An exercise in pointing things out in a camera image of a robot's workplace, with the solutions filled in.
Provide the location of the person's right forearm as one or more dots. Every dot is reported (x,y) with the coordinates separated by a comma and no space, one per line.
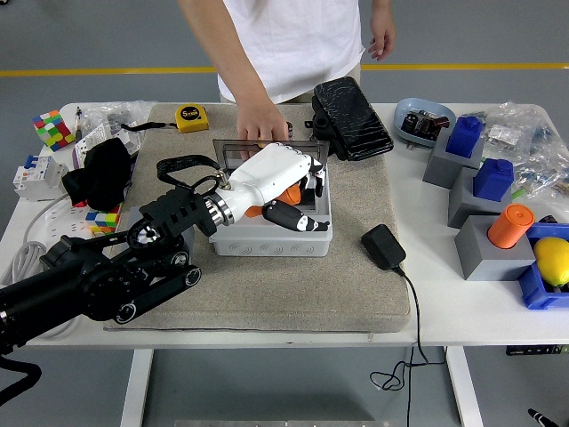
(231,53)

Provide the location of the slim pen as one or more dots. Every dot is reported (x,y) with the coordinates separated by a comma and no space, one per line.
(78,122)

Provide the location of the grey junction box clear lid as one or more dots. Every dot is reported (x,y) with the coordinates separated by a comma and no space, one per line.
(266,244)

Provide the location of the black foot pedal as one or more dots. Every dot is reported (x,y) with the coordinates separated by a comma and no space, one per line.
(351,118)

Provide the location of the blue battery block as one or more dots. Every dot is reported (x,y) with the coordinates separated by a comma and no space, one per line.
(464,137)
(492,180)

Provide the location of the person's right hand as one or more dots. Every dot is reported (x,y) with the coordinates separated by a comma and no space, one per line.
(262,126)

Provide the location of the person's left forearm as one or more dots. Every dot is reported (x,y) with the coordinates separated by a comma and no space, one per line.
(381,9)

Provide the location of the person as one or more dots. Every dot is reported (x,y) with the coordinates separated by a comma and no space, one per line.
(302,40)

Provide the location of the person's left hand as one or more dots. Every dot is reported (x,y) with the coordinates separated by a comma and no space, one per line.
(383,40)

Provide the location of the yellow lemon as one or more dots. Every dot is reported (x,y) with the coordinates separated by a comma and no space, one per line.
(552,260)

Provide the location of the orange cylinder battery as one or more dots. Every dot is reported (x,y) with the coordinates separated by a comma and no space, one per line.
(291,194)
(509,227)

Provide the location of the small colourful puzzle cube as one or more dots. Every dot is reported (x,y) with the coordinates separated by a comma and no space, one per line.
(104,220)

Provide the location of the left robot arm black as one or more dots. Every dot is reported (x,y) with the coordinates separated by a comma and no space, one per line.
(89,276)

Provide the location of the clear bags of small parts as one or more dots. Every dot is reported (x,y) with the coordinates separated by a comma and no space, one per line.
(540,155)

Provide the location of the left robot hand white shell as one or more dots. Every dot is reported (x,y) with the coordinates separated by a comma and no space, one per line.
(266,173)

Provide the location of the grey block holder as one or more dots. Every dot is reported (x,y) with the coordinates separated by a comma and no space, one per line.
(482,262)
(464,209)
(133,215)
(440,171)

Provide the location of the black power adapter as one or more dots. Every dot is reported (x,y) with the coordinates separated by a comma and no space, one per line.
(383,245)

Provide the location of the large colourful puzzle cube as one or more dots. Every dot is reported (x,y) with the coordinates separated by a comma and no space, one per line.
(53,130)

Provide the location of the blue plastic bin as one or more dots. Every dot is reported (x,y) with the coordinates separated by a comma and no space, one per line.
(535,289)

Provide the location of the white printed packet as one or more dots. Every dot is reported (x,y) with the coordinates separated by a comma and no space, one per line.
(86,141)

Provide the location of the white circuit breaker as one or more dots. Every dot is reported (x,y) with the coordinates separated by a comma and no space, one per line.
(37,175)

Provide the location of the light blue bowl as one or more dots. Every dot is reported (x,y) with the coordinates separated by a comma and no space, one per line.
(415,106)

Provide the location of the small clear bag white parts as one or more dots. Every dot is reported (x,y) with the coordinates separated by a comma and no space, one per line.
(502,134)

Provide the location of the dark electronic component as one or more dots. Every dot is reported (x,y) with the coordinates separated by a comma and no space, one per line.
(422,123)

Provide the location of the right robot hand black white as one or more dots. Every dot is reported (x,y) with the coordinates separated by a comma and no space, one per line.
(542,419)

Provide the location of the beige mat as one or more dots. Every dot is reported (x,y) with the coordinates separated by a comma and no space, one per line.
(289,293)

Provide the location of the black table control panel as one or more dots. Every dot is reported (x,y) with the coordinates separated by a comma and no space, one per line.
(533,350)

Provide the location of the white table leg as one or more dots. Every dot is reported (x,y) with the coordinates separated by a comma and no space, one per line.
(135,387)
(464,387)

